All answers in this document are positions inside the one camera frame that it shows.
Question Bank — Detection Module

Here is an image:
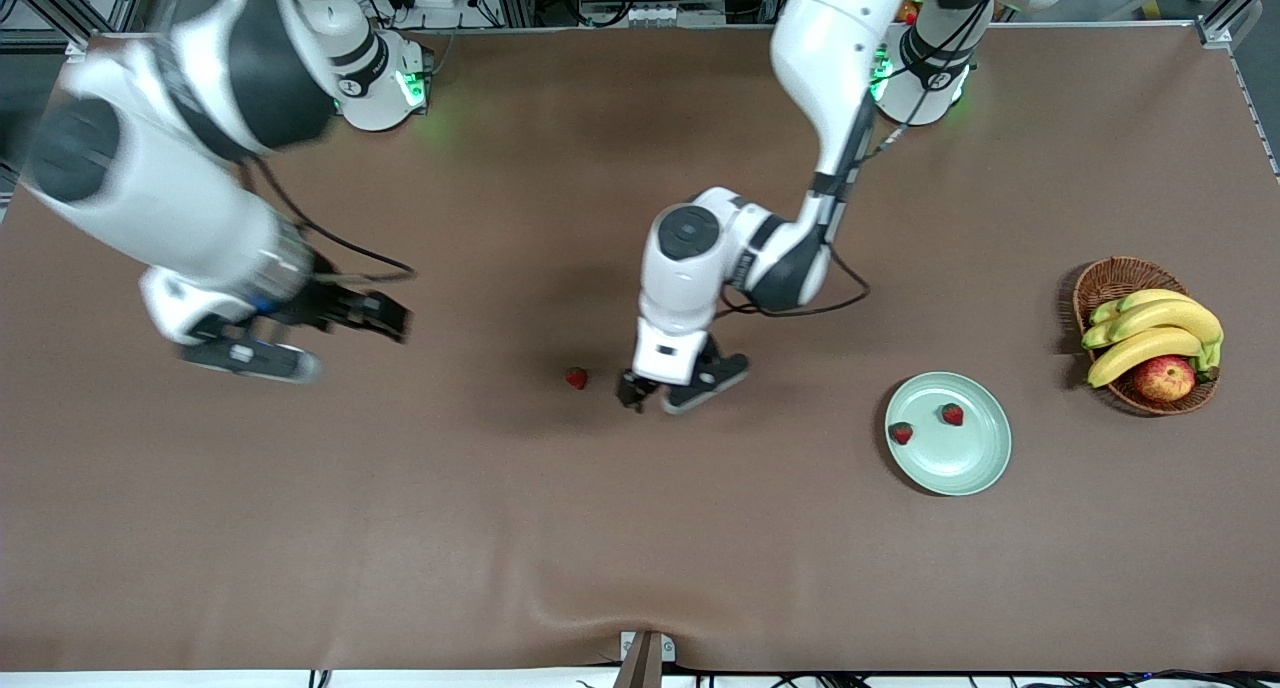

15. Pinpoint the pale green round plate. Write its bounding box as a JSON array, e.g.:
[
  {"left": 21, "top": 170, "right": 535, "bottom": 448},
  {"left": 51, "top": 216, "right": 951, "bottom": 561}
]
[{"left": 884, "top": 371, "right": 1013, "bottom": 497}]

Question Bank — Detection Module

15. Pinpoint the brown table mat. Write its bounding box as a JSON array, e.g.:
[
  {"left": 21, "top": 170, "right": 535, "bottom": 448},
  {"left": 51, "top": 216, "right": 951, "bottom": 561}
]
[{"left": 0, "top": 23, "right": 1280, "bottom": 674}]

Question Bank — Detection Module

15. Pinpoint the brown wicker basket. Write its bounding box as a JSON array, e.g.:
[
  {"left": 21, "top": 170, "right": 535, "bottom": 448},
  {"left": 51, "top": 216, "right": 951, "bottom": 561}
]
[{"left": 1072, "top": 256, "right": 1222, "bottom": 417}]

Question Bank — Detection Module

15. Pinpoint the yellow banana bunch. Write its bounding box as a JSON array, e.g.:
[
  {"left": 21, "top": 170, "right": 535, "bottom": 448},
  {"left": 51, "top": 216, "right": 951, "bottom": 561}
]
[{"left": 1080, "top": 288, "right": 1226, "bottom": 389}]

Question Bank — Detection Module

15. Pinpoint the red apple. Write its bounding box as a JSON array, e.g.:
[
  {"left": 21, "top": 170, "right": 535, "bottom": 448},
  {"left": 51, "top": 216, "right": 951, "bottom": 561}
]
[{"left": 1132, "top": 354, "right": 1198, "bottom": 404}]

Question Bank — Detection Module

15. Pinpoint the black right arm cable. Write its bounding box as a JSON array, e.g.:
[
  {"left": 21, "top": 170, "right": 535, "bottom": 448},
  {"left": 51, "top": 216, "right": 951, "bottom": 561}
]
[{"left": 240, "top": 156, "right": 417, "bottom": 285}]

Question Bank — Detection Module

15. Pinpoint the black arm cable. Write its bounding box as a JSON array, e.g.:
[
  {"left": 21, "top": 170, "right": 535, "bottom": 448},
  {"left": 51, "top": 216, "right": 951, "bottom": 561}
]
[
  {"left": 715, "top": 0, "right": 996, "bottom": 319},
  {"left": 240, "top": 156, "right": 417, "bottom": 285}
]

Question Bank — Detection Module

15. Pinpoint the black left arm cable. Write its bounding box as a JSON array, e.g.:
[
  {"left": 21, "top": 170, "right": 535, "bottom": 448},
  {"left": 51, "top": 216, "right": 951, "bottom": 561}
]
[{"left": 715, "top": 0, "right": 996, "bottom": 319}]

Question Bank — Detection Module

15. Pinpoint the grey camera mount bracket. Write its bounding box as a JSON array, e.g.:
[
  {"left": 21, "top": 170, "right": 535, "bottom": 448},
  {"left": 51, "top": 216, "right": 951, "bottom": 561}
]
[{"left": 619, "top": 630, "right": 677, "bottom": 688}]

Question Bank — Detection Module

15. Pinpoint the aluminium frame profile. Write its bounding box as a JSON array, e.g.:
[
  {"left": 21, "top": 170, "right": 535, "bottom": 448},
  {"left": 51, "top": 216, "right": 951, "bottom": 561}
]
[
  {"left": 0, "top": 0, "right": 151, "bottom": 64},
  {"left": 1195, "top": 0, "right": 1280, "bottom": 51}
]

